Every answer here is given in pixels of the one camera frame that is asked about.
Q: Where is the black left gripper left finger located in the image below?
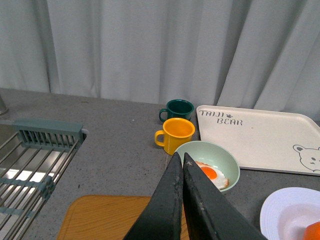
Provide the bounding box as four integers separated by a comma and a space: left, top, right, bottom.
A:
124, 153, 184, 240

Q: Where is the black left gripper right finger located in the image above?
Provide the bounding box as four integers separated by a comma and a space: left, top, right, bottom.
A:
183, 153, 266, 240

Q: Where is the white round plate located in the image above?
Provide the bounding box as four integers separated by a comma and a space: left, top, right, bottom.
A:
259, 187, 320, 240

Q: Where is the orange mandarin fruit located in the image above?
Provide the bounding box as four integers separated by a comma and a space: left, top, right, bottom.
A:
302, 221, 320, 240

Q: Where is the fried egg toy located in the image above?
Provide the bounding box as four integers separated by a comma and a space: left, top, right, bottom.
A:
196, 161, 229, 190

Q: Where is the light green bowl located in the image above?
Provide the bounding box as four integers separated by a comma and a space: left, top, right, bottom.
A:
176, 140, 240, 193

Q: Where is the wooden cutting board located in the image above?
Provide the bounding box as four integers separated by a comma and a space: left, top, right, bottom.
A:
56, 194, 188, 240

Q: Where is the yellow enamel mug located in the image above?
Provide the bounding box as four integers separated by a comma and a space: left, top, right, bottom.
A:
154, 117, 196, 156

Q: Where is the cream bear serving tray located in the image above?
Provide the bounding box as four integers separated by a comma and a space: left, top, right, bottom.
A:
196, 105, 320, 176

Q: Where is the dark green enamel mug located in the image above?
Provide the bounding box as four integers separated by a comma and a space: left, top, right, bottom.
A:
158, 99, 194, 123

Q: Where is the green metal dish rack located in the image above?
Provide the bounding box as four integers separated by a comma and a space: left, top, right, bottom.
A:
0, 118, 87, 240

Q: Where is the white curtain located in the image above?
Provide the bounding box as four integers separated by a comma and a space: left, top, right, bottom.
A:
0, 0, 320, 121

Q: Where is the steel faucet base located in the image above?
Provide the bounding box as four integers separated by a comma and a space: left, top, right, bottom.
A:
0, 95, 9, 116

